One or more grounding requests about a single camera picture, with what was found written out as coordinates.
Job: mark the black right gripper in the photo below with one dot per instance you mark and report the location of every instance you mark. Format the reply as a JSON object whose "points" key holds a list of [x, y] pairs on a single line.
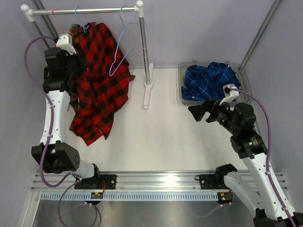
{"points": [[198, 111]]}

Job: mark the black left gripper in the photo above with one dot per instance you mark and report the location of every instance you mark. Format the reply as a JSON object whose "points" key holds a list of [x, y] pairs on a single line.
{"points": [[82, 62]]}

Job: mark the blue plaid shirt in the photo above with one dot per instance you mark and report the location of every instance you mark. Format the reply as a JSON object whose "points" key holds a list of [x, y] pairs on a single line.
{"points": [[202, 83]]}

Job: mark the red black checked shirt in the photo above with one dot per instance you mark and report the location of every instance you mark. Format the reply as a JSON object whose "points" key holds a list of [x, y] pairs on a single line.
{"points": [[103, 89]]}

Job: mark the blue hanger holding red shirt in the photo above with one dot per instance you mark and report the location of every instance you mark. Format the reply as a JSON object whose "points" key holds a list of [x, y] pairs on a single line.
{"points": [[84, 26]]}

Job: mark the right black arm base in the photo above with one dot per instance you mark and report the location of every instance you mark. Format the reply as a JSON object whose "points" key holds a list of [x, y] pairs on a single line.
{"points": [[210, 181]]}

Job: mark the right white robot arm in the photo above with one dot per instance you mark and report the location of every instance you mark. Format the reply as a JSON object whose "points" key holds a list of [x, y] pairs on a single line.
{"points": [[267, 203]]}

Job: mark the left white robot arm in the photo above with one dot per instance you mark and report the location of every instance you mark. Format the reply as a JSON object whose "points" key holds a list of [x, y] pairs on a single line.
{"points": [[54, 154]]}

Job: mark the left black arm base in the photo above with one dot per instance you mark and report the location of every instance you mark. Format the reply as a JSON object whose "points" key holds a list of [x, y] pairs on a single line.
{"points": [[104, 181]]}

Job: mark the brown plaid shirt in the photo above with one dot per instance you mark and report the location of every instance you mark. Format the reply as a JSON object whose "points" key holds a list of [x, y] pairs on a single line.
{"points": [[73, 35]]}

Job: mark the clear grey plastic bin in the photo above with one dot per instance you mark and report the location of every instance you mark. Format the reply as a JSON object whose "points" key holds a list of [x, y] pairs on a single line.
{"points": [[240, 73]]}

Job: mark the silver white clothes rack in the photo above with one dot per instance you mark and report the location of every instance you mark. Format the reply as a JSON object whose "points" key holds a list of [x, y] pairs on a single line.
{"points": [[148, 67]]}

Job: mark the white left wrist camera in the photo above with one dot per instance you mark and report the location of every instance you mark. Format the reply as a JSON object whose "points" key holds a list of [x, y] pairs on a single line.
{"points": [[65, 43]]}

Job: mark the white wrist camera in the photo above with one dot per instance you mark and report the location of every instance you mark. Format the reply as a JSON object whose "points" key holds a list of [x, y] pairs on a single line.
{"points": [[230, 92], [65, 43]]}

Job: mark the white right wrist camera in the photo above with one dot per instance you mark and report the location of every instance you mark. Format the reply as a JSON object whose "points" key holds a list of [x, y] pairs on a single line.
{"points": [[230, 92]]}

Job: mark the pink wire hanger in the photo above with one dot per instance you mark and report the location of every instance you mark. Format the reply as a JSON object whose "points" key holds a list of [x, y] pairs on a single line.
{"points": [[55, 22]]}

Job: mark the aluminium mounting rail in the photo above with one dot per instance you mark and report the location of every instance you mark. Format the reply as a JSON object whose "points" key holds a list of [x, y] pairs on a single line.
{"points": [[147, 181]]}

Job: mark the white slotted cable duct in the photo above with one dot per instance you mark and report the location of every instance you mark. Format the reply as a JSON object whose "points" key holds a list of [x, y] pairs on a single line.
{"points": [[131, 196]]}

